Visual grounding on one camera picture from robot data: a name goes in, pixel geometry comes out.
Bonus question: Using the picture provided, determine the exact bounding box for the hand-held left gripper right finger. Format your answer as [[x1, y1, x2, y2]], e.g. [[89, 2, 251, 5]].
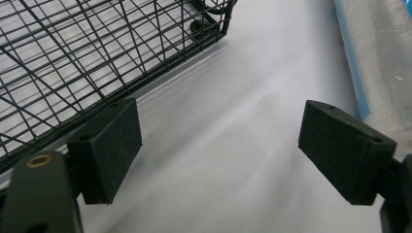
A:
[[297, 99, 398, 206]]

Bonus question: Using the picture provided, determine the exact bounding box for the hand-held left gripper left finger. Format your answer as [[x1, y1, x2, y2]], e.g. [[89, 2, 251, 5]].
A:
[[66, 97, 144, 206]]

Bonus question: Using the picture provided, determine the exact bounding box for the black wire basket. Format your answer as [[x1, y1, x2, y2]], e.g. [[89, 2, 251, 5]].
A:
[[0, 0, 239, 174]]

